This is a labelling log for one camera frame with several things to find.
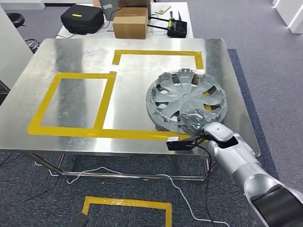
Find brown cardboard box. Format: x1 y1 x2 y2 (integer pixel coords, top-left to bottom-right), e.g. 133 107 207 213
113 7 149 40

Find black round stool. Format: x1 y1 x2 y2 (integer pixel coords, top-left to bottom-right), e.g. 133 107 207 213
7 13 26 29

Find white floor cable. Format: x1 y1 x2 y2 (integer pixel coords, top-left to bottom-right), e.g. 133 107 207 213
35 161 230 227

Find grey plastic hubcap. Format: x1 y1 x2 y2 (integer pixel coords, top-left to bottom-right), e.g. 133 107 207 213
146 69 227 136

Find black carrying case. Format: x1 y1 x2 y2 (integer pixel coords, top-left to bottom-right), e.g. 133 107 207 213
60 3 105 35

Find white partition blocks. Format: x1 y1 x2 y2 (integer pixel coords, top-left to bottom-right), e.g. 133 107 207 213
272 0 303 35

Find white table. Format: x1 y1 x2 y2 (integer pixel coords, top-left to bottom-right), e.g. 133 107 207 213
56 1 194 40

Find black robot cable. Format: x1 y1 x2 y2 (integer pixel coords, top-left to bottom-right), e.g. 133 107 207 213
196 144 216 227

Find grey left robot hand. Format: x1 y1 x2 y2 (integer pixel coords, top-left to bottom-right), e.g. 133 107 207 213
71 212 88 227

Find chrome stool base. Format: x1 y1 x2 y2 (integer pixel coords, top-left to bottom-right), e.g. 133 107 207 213
25 39 40 54

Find stainless steel workbench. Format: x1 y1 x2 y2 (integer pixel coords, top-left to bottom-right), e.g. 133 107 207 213
0 38 261 183

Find white partition panel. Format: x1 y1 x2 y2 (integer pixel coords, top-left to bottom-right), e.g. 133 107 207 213
0 6 33 90

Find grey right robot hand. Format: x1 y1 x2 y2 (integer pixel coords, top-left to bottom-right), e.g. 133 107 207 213
178 108 215 136

